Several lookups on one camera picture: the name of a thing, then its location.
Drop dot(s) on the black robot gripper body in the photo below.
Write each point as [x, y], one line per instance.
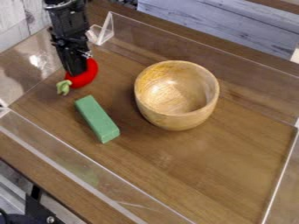
[69, 23]

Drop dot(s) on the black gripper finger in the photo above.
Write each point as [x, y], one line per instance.
[75, 59]

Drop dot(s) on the red plush strawberry toy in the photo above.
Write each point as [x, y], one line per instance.
[81, 80]

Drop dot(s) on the green rectangular block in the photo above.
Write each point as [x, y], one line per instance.
[98, 119]

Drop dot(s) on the wooden bowl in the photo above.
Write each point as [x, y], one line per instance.
[177, 94]

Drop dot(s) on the clear acrylic corner bracket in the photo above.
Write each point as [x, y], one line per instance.
[102, 33]

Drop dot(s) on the clear acrylic tray wall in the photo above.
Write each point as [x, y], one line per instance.
[229, 172]

